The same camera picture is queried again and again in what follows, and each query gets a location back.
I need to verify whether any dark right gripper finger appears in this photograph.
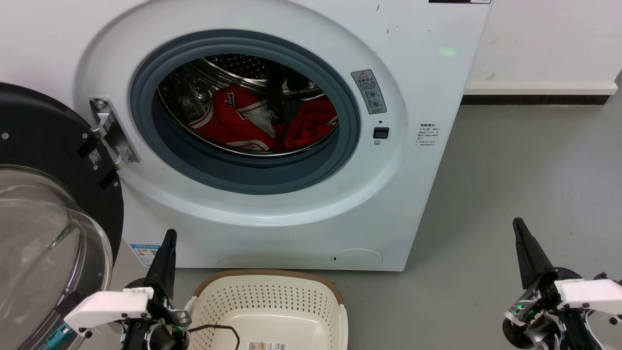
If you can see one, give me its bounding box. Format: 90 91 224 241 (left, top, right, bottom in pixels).
513 218 540 290
517 218 555 280

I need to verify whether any grey warning label sticker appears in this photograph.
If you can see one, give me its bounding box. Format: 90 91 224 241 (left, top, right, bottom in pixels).
351 69 388 115

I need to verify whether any blue energy label sticker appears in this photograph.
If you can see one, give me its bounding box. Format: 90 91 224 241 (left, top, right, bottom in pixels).
130 244 162 267

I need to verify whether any grey rubber door gasket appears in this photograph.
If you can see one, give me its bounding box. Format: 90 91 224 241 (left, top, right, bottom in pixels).
129 29 361 195

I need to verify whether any white front-load washing machine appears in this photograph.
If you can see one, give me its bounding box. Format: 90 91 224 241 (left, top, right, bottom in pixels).
0 0 492 272

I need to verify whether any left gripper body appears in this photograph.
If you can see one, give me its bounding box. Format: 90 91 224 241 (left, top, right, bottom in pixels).
63 277 191 350

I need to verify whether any cream perforated laundry basket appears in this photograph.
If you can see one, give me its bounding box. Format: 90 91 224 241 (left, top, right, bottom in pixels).
184 269 349 350

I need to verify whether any stainless steel washing machine drum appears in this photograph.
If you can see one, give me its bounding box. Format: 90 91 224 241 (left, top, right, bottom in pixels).
157 53 339 157

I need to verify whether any black washer door glass bowl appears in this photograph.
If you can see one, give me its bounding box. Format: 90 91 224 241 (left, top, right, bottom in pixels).
0 83 124 350

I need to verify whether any round white filter cover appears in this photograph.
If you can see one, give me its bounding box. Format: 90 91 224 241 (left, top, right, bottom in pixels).
331 248 383 270

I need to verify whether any red garment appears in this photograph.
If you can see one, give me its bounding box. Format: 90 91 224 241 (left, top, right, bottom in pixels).
189 83 338 152

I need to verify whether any black skirting strip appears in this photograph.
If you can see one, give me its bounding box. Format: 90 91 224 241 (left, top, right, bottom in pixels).
461 95 610 106

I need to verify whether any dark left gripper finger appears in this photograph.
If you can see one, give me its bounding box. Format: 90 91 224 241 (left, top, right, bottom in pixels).
162 229 178 298
146 229 172 288

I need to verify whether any silver metal door hinge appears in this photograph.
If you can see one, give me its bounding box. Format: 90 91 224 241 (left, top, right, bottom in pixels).
90 97 141 171

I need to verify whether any thin black cable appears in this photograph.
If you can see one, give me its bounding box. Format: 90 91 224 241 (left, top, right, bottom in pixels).
187 324 241 350

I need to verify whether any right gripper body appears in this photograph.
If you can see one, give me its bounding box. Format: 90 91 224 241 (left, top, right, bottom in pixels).
502 266 622 350

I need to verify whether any white text sticker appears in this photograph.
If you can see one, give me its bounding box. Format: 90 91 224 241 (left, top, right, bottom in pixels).
415 122 440 148

